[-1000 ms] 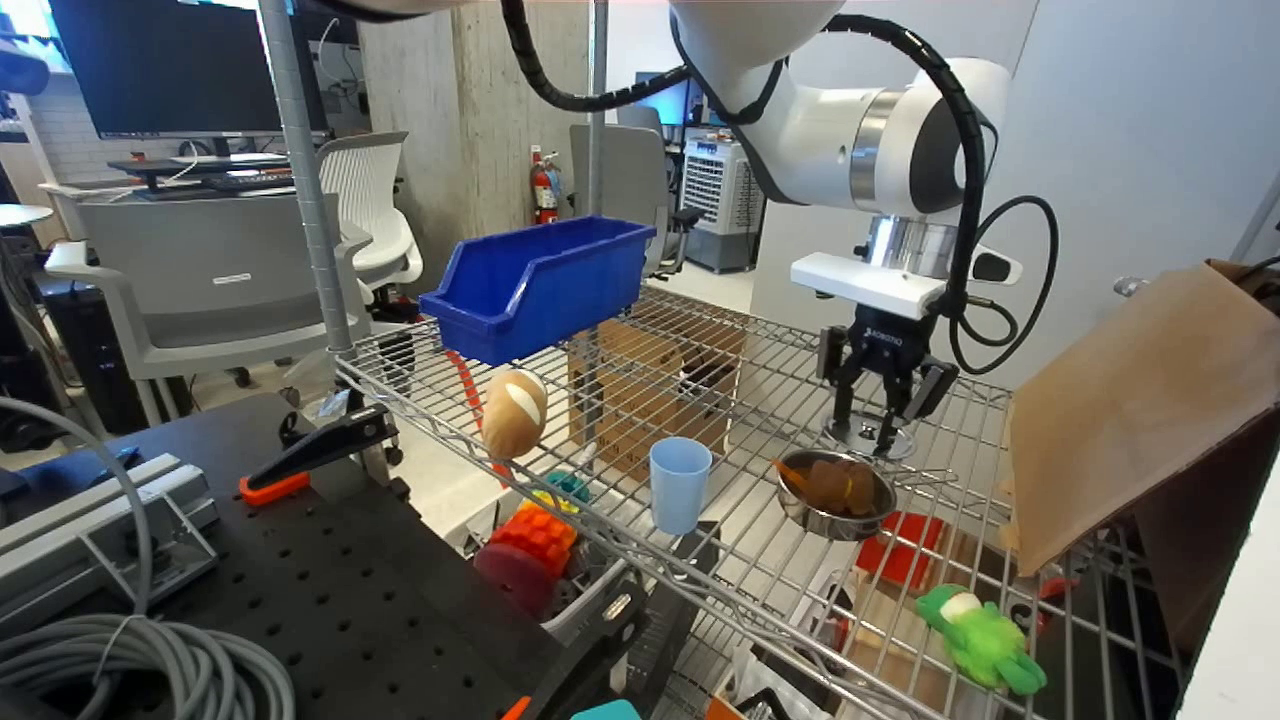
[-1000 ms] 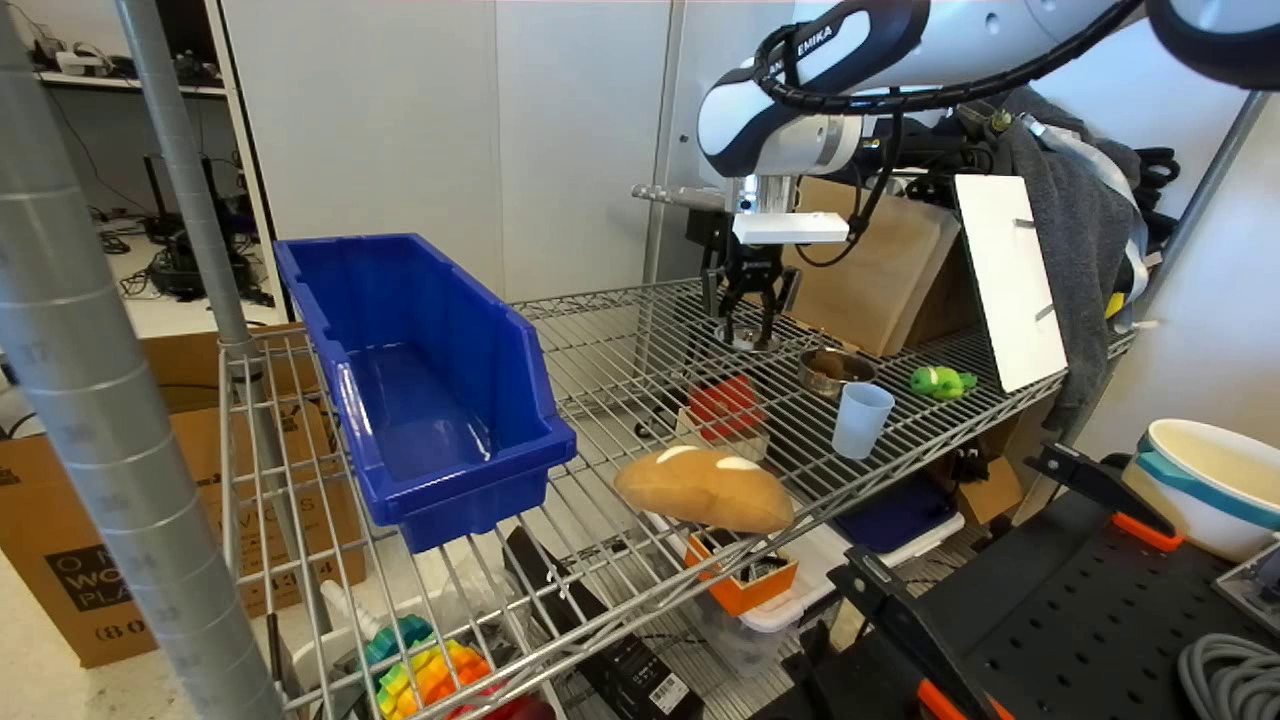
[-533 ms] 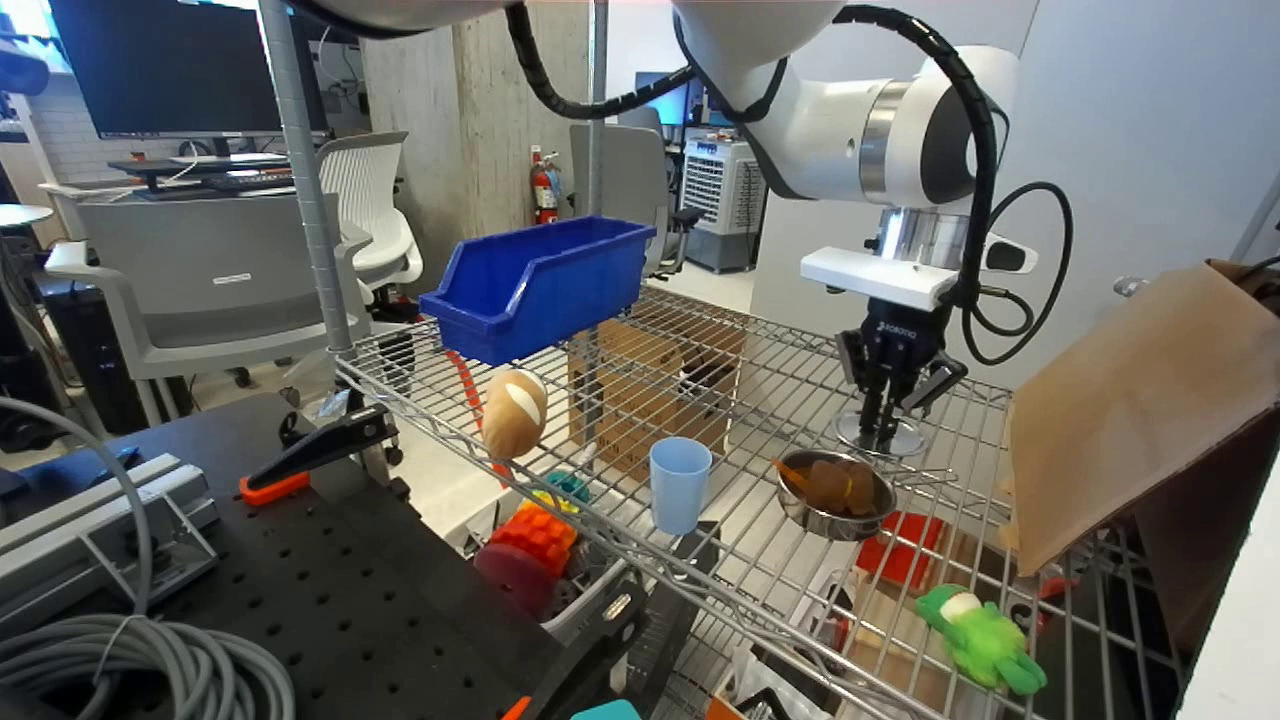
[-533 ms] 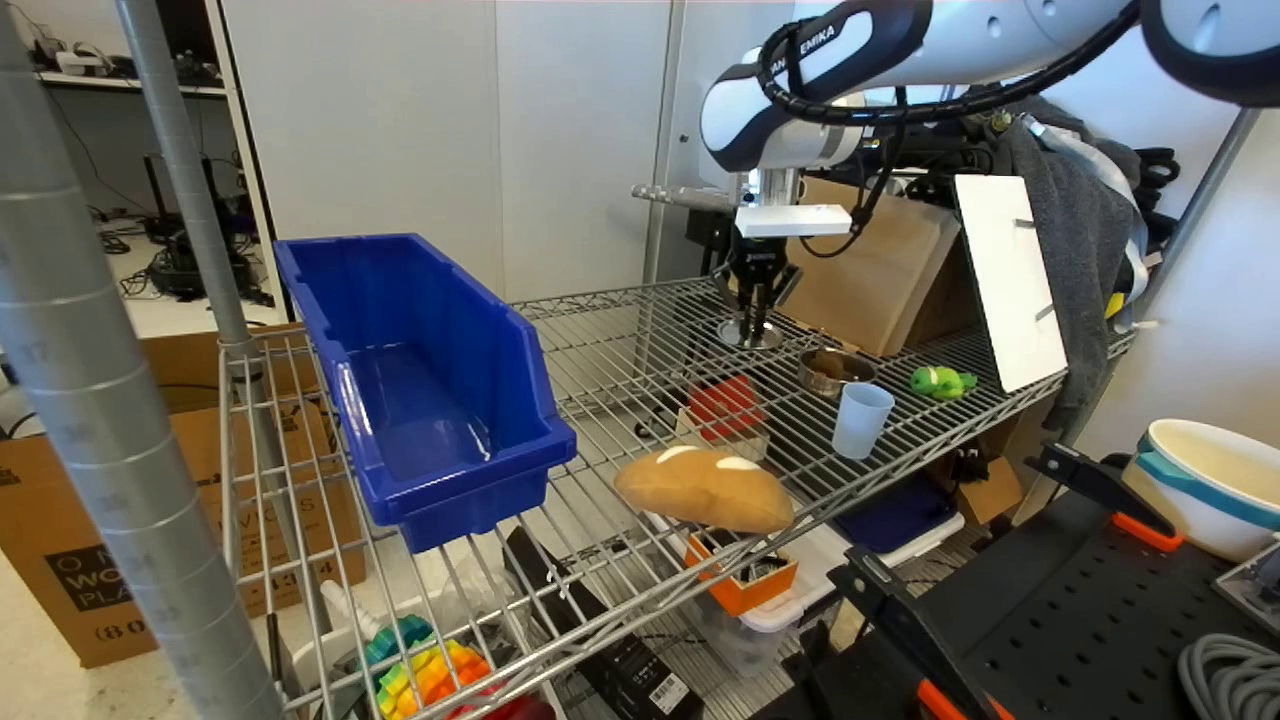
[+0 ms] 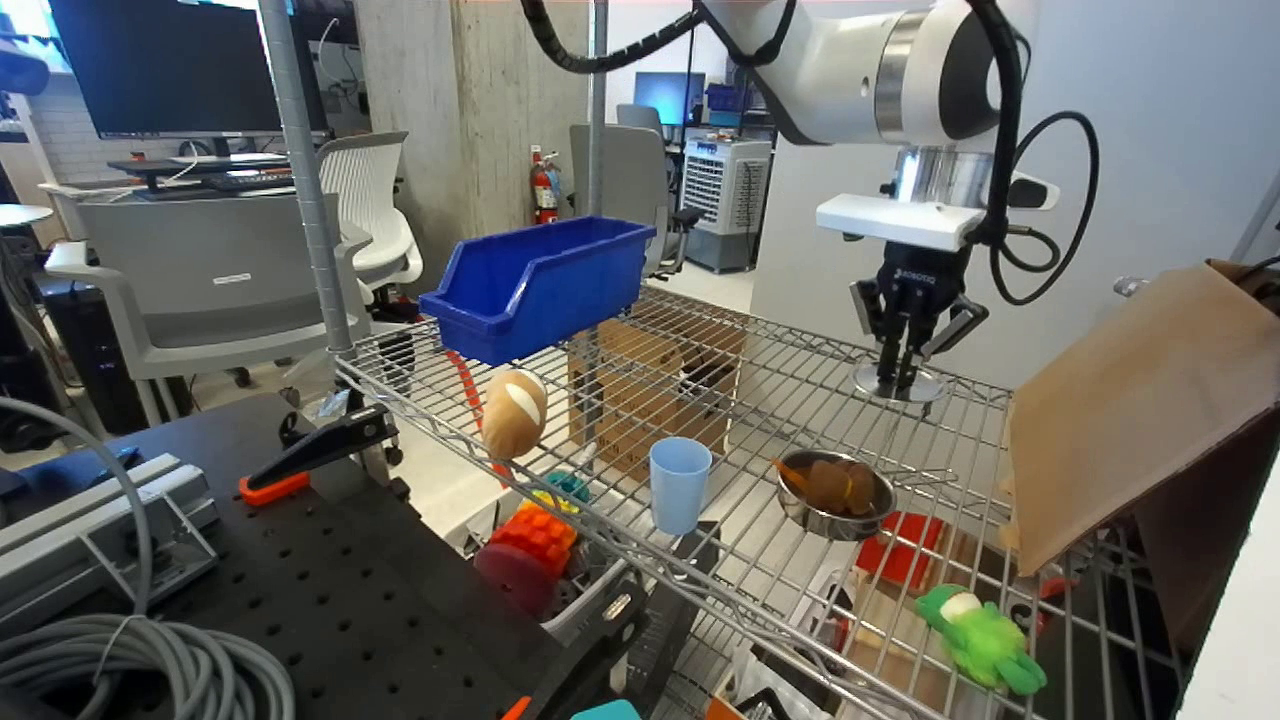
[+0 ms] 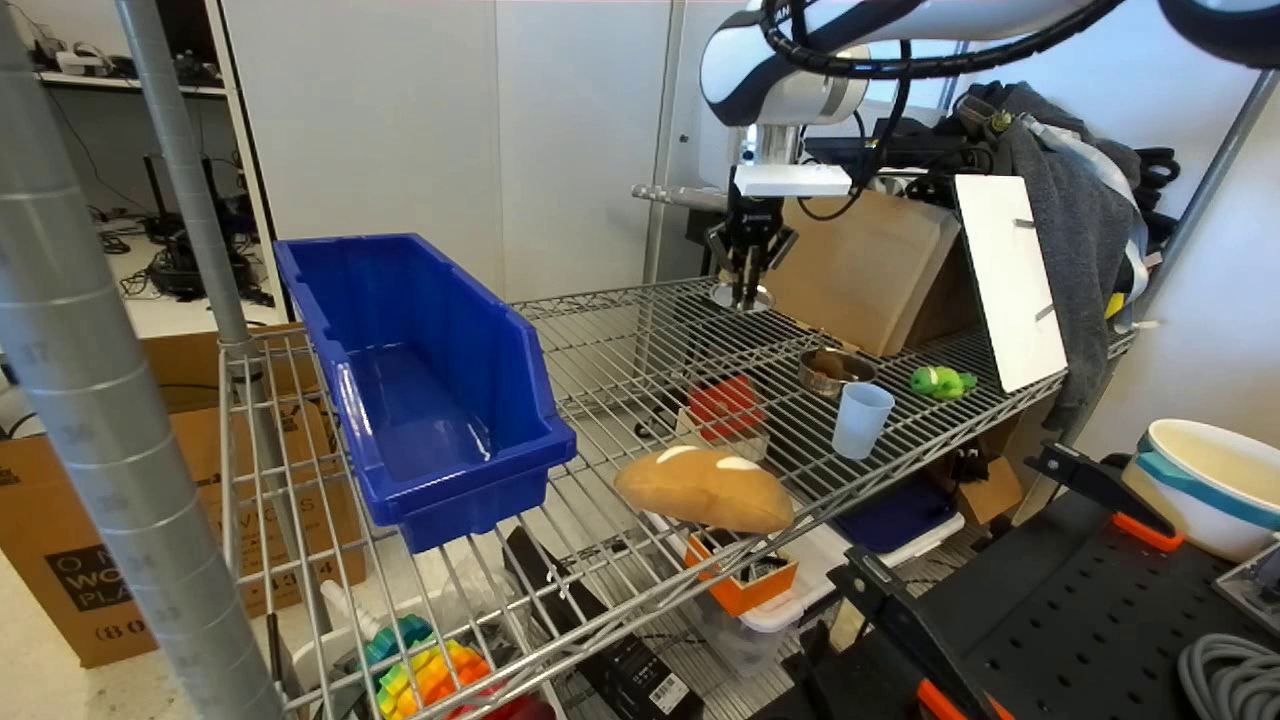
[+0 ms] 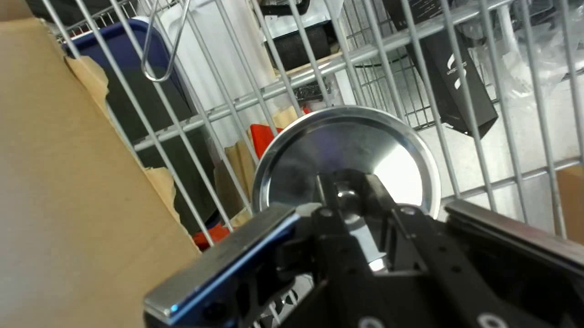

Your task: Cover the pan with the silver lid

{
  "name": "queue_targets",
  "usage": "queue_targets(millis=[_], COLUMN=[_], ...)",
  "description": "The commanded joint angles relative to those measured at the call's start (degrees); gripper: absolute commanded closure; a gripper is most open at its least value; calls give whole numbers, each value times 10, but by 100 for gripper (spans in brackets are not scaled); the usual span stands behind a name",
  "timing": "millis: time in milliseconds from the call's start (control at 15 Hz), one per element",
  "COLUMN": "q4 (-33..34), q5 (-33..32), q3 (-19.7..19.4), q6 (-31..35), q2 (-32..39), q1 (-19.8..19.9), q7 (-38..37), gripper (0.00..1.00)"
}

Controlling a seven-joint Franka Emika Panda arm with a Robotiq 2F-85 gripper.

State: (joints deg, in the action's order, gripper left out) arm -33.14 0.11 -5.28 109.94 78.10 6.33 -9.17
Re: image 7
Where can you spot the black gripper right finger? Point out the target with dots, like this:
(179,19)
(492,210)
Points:
(461,274)

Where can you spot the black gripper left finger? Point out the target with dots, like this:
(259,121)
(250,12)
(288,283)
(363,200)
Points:
(242,267)

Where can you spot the silver round pan lid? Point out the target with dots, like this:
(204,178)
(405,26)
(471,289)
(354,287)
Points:
(365,147)

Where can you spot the red plastic object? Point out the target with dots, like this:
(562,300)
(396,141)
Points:
(262,139)

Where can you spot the black box with white mark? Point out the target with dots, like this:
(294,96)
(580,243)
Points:
(456,92)

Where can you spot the cardboard box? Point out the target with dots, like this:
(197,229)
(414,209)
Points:
(60,183)

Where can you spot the dark blue plastic container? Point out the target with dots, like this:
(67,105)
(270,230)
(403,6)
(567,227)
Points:
(129,74)

